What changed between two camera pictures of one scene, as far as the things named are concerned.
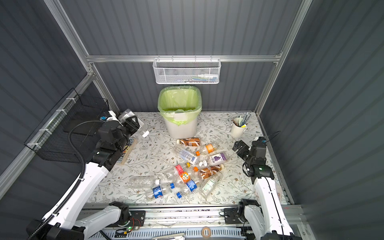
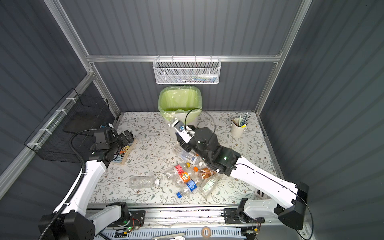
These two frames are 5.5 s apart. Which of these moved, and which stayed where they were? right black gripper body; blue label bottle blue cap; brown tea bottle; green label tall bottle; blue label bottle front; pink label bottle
Moved: right black gripper body; blue label bottle front
Stayed: green label tall bottle; blue label bottle blue cap; brown tea bottle; pink label bottle
